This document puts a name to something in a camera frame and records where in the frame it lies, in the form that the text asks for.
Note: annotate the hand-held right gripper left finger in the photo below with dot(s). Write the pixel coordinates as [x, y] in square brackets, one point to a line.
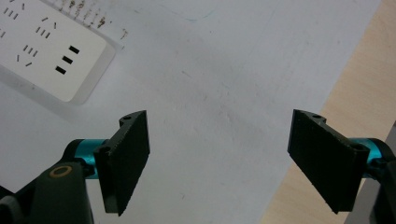
[124, 161]

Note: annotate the white paper sheet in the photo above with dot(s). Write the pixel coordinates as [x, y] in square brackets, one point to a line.
[202, 93]

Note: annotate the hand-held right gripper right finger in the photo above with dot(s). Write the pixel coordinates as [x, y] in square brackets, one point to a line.
[327, 161]

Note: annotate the white power strip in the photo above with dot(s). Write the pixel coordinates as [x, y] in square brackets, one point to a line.
[46, 49]

